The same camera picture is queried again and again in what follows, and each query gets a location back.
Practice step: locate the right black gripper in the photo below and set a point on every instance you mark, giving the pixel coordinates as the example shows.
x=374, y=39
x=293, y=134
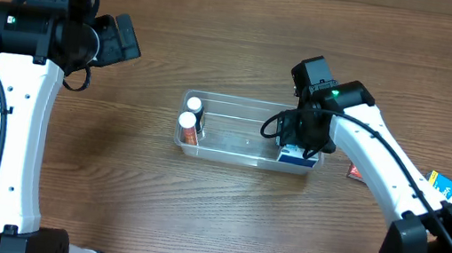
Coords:
x=296, y=135

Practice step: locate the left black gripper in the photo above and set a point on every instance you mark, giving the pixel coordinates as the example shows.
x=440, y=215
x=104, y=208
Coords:
x=126, y=40

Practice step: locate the white blue medicine box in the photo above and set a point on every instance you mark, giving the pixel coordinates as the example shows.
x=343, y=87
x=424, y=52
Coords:
x=293, y=154

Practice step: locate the red medicine box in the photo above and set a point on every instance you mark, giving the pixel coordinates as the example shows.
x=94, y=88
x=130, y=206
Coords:
x=354, y=173

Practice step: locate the black tube white cap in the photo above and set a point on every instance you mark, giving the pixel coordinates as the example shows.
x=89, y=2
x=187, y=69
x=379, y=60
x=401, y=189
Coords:
x=195, y=106

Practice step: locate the orange Redoxon tube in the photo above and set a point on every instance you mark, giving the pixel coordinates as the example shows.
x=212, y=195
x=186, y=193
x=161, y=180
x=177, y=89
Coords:
x=187, y=121

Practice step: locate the blue yellow VapoDrops box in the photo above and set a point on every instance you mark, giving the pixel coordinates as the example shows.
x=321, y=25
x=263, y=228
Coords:
x=441, y=183

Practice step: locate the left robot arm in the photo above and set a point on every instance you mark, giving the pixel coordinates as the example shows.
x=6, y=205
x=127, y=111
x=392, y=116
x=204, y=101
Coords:
x=42, y=42

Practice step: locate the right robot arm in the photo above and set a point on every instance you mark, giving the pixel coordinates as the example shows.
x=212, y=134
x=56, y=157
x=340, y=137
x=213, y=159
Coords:
x=332, y=115

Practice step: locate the clear plastic container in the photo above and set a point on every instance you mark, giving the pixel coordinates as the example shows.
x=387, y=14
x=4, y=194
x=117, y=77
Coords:
x=231, y=132

